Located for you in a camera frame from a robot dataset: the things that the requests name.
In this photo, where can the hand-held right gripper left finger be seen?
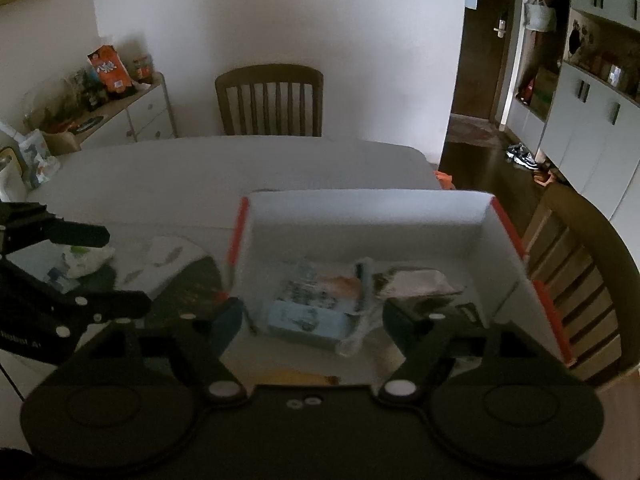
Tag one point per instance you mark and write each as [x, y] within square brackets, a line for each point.
[227, 321]

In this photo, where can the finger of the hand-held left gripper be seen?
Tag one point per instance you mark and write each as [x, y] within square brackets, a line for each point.
[120, 304]
[75, 234]

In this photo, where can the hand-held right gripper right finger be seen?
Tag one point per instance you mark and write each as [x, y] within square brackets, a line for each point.
[399, 326]

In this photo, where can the white patterned cloth bag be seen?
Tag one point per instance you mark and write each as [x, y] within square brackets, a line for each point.
[87, 261]

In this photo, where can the clear plastic wrapper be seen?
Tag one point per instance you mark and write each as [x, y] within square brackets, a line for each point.
[362, 305]

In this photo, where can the white and dark packet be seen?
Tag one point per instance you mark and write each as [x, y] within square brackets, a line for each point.
[420, 283]

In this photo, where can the light blue printed packet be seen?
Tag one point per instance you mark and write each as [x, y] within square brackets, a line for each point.
[307, 322]

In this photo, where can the yellow plush toy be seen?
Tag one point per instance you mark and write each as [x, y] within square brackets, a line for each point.
[295, 377]

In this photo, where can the red and white box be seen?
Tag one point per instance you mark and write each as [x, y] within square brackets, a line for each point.
[365, 220]

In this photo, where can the white desktop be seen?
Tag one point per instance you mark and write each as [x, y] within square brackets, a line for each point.
[200, 175]

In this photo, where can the small blue packet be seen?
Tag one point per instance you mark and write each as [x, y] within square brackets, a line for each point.
[56, 276]

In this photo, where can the leaf print placemat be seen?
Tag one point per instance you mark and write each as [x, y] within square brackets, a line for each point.
[170, 260]

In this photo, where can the printed tissue pack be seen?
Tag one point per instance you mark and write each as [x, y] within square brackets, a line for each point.
[37, 157]

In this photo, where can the cardboard box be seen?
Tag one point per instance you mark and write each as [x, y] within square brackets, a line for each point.
[62, 141]

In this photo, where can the white sideboard cabinet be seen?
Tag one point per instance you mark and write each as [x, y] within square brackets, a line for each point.
[145, 115]

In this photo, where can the orange cloth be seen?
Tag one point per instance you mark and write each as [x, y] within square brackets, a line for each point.
[443, 179]

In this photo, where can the orange snack bag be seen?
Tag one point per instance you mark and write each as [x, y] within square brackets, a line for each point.
[111, 71]

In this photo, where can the small jar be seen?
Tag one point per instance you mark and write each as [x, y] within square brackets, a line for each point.
[142, 69]

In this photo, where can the floor rug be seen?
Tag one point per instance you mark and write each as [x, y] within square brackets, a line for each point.
[472, 132]

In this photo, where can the pair of sneakers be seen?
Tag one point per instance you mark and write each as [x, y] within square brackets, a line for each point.
[522, 156]

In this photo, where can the wooden slat-back chair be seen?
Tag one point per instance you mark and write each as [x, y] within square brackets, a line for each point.
[270, 100]

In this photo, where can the dark wooden door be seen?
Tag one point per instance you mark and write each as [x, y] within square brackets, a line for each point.
[482, 50]

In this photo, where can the white hanging bag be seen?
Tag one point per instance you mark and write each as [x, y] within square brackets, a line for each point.
[540, 14]

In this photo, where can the white wall cabinet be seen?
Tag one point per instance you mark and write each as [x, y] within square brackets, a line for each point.
[590, 120]

